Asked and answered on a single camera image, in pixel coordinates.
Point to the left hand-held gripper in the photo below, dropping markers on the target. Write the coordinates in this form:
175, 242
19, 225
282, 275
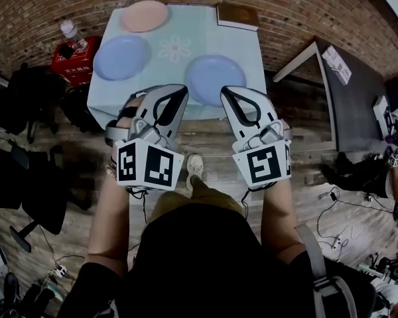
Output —
157, 166

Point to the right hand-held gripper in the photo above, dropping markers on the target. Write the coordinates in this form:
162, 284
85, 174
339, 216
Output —
263, 164

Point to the blue big plate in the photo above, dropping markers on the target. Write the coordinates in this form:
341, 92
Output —
121, 57
212, 75

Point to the pink big plate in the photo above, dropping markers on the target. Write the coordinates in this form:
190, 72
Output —
144, 16

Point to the person's left forearm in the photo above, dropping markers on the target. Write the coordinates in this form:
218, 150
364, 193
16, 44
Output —
109, 217

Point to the person's right forearm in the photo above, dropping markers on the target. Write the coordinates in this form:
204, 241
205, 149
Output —
278, 217

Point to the person's left hand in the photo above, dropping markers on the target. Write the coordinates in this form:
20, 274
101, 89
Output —
135, 103

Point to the beige sneaker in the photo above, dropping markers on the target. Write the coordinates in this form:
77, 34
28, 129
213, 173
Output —
195, 169

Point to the black wristband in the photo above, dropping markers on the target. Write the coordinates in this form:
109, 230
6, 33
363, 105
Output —
112, 162

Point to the light blue flower-print tablecloth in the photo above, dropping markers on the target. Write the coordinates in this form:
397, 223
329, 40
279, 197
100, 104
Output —
192, 35

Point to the black bag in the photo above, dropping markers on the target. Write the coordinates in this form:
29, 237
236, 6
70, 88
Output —
79, 111

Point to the person's khaki trousers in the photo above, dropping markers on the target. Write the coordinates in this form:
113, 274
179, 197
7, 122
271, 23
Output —
202, 197

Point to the red box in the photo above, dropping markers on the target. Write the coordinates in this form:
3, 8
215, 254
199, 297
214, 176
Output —
76, 68

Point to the white printed carton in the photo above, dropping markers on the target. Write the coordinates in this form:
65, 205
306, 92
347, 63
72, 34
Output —
336, 65

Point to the brown hardcover book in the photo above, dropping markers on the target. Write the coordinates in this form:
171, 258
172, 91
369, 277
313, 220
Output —
238, 15

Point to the black phone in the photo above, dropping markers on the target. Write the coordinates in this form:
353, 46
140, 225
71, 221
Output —
66, 51

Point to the clear bottle with pale cap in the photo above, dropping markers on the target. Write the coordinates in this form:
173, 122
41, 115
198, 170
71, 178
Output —
73, 36

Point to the black power adapter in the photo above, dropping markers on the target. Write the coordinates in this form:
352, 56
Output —
334, 196

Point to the white flat box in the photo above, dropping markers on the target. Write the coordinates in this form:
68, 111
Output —
381, 116

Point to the black office chair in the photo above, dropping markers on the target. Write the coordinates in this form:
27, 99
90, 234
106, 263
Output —
26, 98
36, 194

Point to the white power strip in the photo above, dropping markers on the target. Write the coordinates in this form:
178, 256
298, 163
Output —
60, 271
338, 243

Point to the person's black shirt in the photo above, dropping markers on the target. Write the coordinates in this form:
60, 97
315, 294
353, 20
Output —
202, 270

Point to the dark desk with white frame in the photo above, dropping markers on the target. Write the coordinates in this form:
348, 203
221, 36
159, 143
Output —
355, 104

